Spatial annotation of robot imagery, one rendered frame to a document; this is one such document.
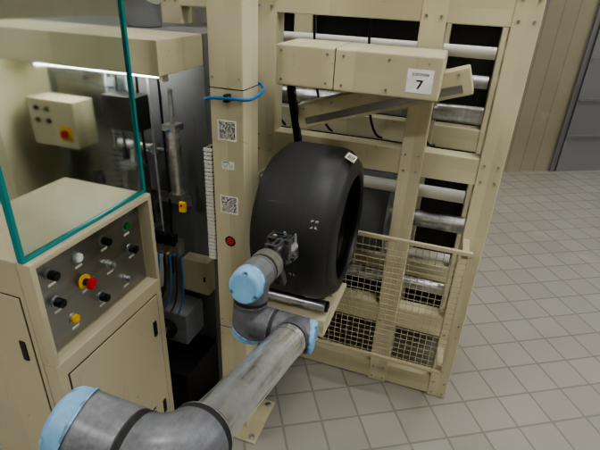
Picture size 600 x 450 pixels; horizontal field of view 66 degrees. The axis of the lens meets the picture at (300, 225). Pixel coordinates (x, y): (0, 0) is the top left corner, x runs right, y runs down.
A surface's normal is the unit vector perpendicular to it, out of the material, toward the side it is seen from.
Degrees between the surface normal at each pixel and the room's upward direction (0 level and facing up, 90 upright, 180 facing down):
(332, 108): 90
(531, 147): 90
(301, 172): 31
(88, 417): 14
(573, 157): 90
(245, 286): 78
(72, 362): 90
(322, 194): 47
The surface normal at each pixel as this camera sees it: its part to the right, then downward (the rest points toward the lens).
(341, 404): 0.04, -0.89
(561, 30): 0.19, 0.46
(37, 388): -0.33, 0.42
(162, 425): 0.25, -0.88
